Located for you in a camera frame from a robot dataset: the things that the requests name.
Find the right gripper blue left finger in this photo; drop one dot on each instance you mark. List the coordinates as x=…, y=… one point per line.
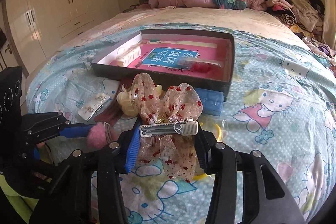
x=132, y=150

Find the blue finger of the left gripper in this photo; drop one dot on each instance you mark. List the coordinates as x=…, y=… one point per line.
x=79, y=130

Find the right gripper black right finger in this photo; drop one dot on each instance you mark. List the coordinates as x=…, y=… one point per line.
x=203, y=143

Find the yellow rings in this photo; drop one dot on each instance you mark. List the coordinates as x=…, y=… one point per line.
x=214, y=132

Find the sheer bow hair clip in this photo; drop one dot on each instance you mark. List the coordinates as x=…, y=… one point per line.
x=172, y=124

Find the cream claw hair clip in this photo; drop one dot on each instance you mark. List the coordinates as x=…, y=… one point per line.
x=128, y=105

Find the dark red banana hair clip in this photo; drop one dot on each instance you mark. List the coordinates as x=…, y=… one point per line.
x=113, y=112

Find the earrings on clear card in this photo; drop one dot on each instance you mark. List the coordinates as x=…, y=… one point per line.
x=95, y=103

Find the blue plastic case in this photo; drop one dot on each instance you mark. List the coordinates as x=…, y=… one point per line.
x=212, y=101

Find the clear packaged hair accessory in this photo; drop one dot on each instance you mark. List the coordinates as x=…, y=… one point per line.
x=199, y=65

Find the dark shallow cardboard box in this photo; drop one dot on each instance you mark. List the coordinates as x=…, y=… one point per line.
x=102, y=68

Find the Hello Kitty blue bedsheet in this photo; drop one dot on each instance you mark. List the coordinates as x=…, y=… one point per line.
x=281, y=102

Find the white hair comb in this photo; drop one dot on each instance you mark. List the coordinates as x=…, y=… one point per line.
x=129, y=56

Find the beige bed cover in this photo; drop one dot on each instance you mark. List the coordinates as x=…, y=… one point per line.
x=253, y=21

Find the pile of clothes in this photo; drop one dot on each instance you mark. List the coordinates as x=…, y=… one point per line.
x=305, y=20

